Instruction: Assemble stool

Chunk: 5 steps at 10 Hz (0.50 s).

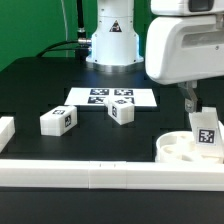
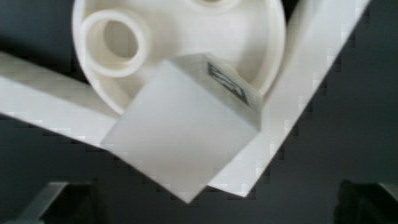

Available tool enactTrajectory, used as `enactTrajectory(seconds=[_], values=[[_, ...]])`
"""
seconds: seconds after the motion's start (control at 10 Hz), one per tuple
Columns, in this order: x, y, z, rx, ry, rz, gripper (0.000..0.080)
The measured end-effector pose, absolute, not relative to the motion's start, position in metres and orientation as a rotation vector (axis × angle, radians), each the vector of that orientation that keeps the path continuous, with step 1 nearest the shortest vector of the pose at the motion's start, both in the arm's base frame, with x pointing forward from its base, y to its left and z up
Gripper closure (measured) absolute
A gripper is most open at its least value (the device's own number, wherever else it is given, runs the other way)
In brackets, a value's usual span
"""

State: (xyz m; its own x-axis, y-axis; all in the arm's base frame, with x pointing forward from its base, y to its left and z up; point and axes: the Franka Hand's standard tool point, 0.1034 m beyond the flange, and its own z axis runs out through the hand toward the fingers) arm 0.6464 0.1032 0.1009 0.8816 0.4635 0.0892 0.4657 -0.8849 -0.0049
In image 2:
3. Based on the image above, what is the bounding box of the white U-shaped fence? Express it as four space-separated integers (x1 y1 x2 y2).
0 0 372 196

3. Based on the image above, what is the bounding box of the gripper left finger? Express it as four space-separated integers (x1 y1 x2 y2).
14 181 110 224

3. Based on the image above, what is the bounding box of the white stool leg with tag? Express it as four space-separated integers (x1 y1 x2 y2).
103 54 261 202

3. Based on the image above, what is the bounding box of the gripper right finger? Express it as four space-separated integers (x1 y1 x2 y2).
336 180 398 224

